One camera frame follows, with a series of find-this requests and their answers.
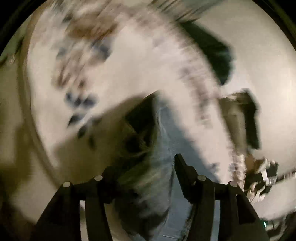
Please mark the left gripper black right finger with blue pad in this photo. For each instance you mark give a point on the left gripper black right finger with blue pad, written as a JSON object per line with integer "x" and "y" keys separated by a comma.
{"x": 219, "y": 210}

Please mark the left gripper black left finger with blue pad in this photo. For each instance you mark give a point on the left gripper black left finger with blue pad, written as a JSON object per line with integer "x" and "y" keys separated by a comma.
{"x": 61, "y": 218}

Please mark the light blue denim jeans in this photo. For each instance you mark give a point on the light blue denim jeans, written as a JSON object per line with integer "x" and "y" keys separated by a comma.
{"x": 149, "y": 133}

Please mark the floral bed blanket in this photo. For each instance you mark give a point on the floral bed blanket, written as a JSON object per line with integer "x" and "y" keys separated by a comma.
{"x": 94, "y": 72}

